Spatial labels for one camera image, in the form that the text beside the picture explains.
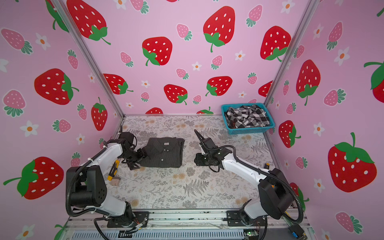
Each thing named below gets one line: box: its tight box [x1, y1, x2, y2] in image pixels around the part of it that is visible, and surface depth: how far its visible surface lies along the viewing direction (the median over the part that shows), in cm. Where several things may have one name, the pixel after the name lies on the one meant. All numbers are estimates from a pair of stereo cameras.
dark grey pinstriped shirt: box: [138, 137, 185, 169], surface depth 96 cm
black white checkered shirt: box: [224, 104, 270, 129], surface depth 109 cm
